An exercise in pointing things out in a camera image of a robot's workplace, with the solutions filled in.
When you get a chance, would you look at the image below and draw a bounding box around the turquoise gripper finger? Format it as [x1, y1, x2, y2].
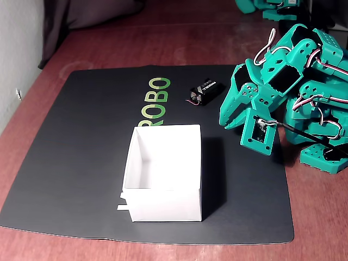
[224, 107, 251, 130]
[219, 64, 259, 126]

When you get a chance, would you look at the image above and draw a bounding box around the turquoise gripper body with servo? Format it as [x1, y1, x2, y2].
[246, 48, 304, 119]

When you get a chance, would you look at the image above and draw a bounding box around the black servo motor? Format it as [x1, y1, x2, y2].
[185, 78, 227, 106]

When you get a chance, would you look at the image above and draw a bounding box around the white open paper box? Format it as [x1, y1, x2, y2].
[116, 124, 203, 223]

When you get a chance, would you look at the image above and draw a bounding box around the black device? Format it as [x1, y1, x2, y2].
[278, 18, 300, 32]

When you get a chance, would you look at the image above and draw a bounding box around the black mat with ROBO print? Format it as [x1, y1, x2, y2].
[0, 64, 295, 245]

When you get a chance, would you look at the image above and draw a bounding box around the dark grey cloth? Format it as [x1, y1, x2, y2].
[38, 0, 153, 70]

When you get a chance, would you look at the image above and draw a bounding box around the turquoise wrist camera mount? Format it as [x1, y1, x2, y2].
[239, 107, 278, 156]

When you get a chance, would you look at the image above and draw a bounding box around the white red gripper servo wire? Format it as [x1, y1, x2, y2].
[254, 28, 291, 66]

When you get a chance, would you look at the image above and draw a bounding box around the black camera cable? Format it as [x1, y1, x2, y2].
[257, 119, 348, 157]

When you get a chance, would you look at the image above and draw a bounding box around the white red base servo wire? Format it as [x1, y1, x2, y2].
[318, 105, 346, 142]

